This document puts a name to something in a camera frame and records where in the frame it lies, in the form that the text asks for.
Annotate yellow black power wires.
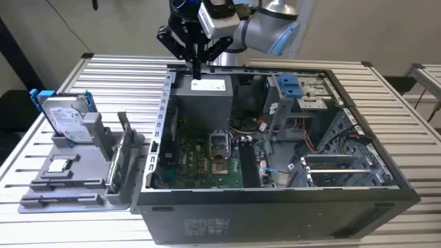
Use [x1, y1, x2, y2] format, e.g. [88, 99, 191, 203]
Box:
[337, 125, 374, 154]

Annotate grey metal drive cage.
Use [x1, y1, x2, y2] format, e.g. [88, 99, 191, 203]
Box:
[262, 73, 344, 142]

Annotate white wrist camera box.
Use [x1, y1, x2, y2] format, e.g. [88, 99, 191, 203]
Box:
[197, 0, 249, 40]

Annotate metal socket cover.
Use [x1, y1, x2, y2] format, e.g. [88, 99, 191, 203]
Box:
[208, 132, 231, 159]

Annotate black box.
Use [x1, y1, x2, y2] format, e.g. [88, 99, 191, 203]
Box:
[382, 75, 416, 97]

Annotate metal slat side table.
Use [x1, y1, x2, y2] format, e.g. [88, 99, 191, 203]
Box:
[401, 63, 441, 104]

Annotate green motherboard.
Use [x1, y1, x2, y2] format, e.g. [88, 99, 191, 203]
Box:
[160, 113, 276, 189]

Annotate blue plastic drive latch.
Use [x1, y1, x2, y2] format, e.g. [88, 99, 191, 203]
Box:
[277, 74, 304, 98]

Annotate power supply wire bundle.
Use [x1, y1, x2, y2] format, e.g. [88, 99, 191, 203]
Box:
[229, 116, 272, 136]

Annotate blue SATA wire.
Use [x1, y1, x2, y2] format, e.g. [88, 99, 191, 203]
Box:
[262, 167, 294, 175]

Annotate silver CPU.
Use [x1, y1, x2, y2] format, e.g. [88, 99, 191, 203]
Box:
[47, 159, 72, 173]

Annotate orange red wires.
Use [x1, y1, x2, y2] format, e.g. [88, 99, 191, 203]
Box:
[302, 117, 318, 153]

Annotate CPU socket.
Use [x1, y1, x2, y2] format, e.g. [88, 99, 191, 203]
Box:
[211, 158, 231, 176]

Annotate grey power supply unit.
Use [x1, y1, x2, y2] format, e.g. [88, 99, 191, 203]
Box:
[171, 74, 236, 135]

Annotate grey metal disk bay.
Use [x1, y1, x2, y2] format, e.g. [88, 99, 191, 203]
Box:
[288, 153, 382, 188]

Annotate black RAM slot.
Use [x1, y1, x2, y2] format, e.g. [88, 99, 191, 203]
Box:
[243, 138, 253, 188]
[250, 138, 261, 188]
[246, 138, 257, 188]
[239, 138, 249, 188]

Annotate black PC case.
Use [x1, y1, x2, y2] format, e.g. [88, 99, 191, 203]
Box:
[129, 63, 424, 246]

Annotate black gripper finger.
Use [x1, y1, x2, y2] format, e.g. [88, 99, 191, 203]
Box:
[196, 37, 235, 80]
[156, 24, 199, 80]

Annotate hard disk in blue carrier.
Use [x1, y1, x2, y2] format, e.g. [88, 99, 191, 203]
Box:
[29, 89, 96, 148]

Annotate grey parts rack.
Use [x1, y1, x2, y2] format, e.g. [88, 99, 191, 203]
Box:
[19, 111, 148, 214]

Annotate green graphics card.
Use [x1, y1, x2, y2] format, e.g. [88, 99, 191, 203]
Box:
[105, 111, 137, 195]

